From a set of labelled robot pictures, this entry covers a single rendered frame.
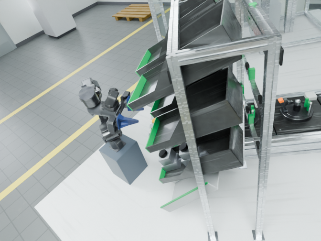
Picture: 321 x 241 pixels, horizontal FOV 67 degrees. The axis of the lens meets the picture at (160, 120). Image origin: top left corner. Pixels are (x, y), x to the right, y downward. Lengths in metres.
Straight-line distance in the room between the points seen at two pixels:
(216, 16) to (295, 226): 0.83
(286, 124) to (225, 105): 0.77
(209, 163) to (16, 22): 7.18
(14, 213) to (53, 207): 1.50
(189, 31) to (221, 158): 0.33
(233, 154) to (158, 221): 0.59
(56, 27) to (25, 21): 1.13
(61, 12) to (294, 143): 6.24
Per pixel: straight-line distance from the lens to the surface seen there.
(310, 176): 1.24
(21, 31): 7.63
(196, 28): 0.58
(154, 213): 1.16
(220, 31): 0.44
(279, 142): 1.21
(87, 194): 1.36
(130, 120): 0.88
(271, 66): 0.48
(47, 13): 6.69
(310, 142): 1.26
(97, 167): 1.44
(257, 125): 1.26
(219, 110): 0.54
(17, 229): 2.76
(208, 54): 0.44
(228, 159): 0.67
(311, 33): 2.29
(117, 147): 1.15
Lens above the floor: 1.86
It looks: 41 degrees down
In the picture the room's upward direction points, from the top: 18 degrees counter-clockwise
